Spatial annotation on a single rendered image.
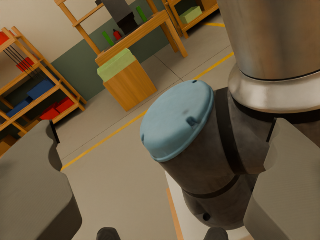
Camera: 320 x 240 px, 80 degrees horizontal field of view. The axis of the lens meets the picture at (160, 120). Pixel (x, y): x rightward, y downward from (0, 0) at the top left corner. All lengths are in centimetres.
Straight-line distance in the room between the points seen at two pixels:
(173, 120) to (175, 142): 3
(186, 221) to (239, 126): 26
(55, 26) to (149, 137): 520
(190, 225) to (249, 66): 32
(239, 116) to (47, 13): 529
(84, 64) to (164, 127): 520
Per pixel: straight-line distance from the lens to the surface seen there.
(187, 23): 498
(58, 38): 541
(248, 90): 19
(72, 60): 543
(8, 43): 504
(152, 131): 24
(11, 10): 562
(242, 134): 22
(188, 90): 26
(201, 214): 39
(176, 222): 56
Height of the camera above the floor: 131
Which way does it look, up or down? 31 degrees down
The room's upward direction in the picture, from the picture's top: 37 degrees counter-clockwise
